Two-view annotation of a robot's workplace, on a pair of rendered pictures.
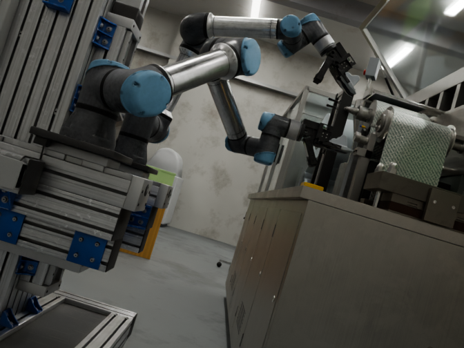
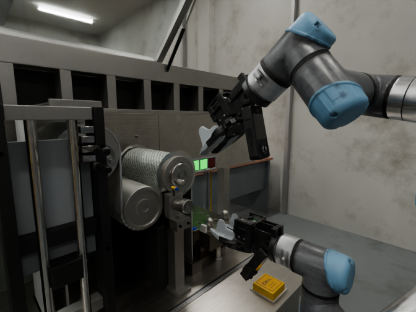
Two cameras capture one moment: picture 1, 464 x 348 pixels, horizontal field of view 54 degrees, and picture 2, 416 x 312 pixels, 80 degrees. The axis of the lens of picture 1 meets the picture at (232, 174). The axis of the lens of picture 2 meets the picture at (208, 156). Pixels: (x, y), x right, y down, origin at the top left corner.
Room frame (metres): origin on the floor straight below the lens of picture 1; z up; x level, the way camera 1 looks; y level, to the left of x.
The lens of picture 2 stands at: (2.20, 0.08, 1.42)
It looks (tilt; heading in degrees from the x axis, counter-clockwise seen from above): 9 degrees down; 226
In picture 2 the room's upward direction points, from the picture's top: straight up
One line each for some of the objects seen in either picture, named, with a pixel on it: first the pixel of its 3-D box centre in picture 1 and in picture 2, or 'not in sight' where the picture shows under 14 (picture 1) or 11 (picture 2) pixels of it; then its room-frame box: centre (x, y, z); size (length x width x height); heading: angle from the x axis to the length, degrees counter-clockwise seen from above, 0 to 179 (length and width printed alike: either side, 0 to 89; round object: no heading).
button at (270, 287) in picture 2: (311, 188); (268, 286); (1.59, -0.28, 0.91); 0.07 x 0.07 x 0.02; 1
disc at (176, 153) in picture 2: (384, 124); (177, 174); (1.75, -0.52, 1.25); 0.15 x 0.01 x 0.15; 1
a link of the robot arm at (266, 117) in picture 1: (273, 125); (322, 267); (1.69, -0.10, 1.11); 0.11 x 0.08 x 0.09; 91
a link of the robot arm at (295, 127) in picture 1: (293, 130); (287, 251); (1.69, -0.18, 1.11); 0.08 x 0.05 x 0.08; 1
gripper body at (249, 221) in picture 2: (314, 134); (259, 236); (1.69, -0.26, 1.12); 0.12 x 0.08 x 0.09; 91
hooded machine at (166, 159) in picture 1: (158, 185); not in sight; (8.43, 1.25, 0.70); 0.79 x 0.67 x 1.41; 90
